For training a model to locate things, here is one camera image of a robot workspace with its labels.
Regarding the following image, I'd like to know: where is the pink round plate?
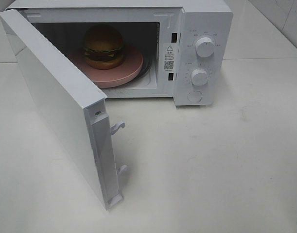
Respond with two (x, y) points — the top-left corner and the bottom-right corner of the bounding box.
(69, 46), (143, 88)

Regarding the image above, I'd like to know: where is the white microwave door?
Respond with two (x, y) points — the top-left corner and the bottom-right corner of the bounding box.
(0, 10), (126, 209)

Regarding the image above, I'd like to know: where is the white warning label sticker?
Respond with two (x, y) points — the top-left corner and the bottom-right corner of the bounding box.
(162, 43), (177, 71)

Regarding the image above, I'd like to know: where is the glass microwave turntable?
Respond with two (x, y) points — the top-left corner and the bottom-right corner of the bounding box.
(123, 58), (153, 88)

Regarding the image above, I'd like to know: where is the lower white timer knob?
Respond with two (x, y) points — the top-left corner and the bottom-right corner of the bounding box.
(191, 68), (209, 86)

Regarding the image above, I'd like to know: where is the white microwave oven body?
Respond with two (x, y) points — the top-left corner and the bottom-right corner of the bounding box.
(5, 0), (233, 106)

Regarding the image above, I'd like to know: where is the upper white power knob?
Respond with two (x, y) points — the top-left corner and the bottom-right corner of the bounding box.
(194, 34), (215, 58)

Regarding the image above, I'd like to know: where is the toy hamburger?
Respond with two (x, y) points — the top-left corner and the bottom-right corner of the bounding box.
(83, 24), (124, 70)

